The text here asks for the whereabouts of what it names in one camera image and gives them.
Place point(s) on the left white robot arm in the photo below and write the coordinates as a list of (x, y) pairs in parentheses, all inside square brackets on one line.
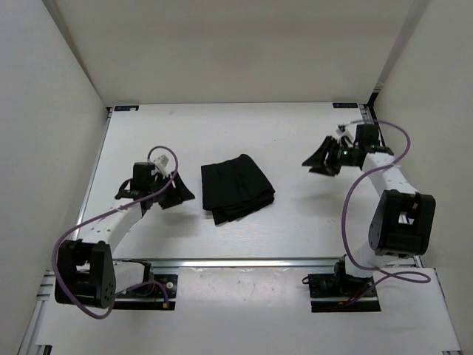
[(86, 274)]

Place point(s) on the blue corner label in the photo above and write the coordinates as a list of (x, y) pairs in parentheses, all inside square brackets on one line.
[(126, 108), (345, 105)]

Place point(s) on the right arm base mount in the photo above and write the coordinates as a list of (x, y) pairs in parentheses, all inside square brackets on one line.
[(339, 292)]

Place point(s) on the black pleated skirt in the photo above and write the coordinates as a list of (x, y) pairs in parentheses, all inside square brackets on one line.
[(234, 189)]

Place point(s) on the left blue corner label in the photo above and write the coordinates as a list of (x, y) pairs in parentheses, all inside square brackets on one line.
[(126, 108)]

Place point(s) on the left aluminium frame rail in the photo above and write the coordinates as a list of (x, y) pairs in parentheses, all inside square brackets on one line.
[(30, 344)]

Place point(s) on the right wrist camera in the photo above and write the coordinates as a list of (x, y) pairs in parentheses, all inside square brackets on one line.
[(364, 137)]

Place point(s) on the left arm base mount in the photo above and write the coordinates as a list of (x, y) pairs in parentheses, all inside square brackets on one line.
[(142, 286)]

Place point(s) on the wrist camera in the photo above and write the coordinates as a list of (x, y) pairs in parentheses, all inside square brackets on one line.
[(364, 137), (147, 178)]

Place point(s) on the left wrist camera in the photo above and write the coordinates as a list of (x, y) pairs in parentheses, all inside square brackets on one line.
[(147, 178)]

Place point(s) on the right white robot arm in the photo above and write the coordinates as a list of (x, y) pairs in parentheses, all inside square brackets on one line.
[(402, 222)]

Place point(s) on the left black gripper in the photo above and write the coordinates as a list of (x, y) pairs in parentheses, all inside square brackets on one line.
[(181, 192)]

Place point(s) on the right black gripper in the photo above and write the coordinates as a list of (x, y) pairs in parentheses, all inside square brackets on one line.
[(320, 164)]

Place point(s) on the front aluminium rail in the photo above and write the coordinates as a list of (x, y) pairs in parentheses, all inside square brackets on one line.
[(245, 263)]

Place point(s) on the right blue corner label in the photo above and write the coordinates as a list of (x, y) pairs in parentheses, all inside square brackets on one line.
[(345, 105)]

